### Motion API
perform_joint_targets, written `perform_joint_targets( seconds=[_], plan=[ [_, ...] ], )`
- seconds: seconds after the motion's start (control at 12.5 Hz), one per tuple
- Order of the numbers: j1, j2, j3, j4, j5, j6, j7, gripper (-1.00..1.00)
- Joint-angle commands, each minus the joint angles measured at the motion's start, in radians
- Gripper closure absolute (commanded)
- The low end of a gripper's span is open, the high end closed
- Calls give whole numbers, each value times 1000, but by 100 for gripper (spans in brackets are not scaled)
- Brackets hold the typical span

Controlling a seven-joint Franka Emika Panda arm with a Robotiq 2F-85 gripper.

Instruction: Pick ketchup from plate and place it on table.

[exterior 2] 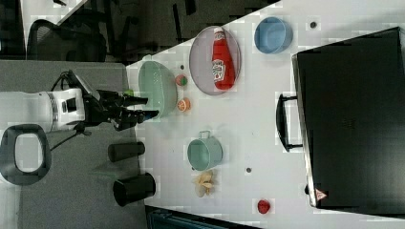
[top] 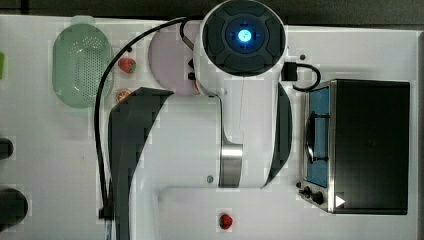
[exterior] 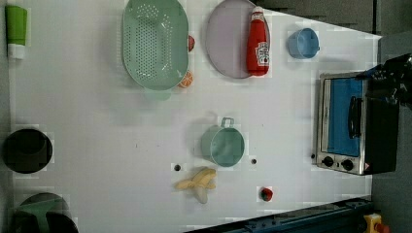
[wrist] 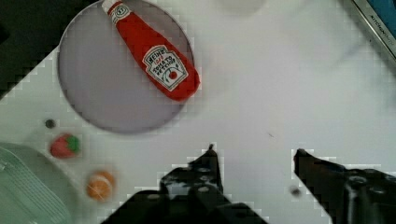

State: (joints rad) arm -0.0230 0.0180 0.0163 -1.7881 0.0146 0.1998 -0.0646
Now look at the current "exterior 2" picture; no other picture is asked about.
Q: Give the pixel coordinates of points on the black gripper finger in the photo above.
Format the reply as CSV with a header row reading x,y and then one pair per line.
x,y
132,101
132,118

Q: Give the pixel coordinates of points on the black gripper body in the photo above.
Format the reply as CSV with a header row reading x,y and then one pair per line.
x,y
107,108

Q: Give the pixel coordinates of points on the red plush ketchup bottle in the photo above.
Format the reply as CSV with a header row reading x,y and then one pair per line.
x,y
222,62

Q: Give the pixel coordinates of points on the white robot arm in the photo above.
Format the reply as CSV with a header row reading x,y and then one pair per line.
x,y
26,119

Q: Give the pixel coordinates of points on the grey round plate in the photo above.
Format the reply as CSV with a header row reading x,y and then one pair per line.
x,y
200,57

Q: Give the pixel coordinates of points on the green white bottle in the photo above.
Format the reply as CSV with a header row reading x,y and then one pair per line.
x,y
129,92

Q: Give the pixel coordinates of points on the green plastic colander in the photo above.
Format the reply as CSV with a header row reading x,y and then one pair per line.
x,y
157,83

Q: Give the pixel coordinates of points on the black cylinder cup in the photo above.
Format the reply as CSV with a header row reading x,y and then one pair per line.
x,y
121,151
133,189

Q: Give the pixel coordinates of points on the toy orange slice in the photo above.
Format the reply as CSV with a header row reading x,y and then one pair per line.
x,y
184,105

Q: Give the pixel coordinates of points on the red toy strawberry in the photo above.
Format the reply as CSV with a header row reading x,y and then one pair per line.
x,y
181,80

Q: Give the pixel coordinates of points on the green metal mug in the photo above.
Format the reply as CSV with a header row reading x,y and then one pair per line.
x,y
205,152

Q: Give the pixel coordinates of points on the black office chair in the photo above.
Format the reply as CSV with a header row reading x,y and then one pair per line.
x,y
49,42

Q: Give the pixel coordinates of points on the peeled toy banana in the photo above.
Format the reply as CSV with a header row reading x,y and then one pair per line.
x,y
204,183

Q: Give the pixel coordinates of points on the blue plastic bowl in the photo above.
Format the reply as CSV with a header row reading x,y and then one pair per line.
x,y
273,35

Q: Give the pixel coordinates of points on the small red toy fruit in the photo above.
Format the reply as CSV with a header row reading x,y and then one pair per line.
x,y
263,206

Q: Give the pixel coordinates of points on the black toaster oven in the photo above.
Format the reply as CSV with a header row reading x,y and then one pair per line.
x,y
350,98

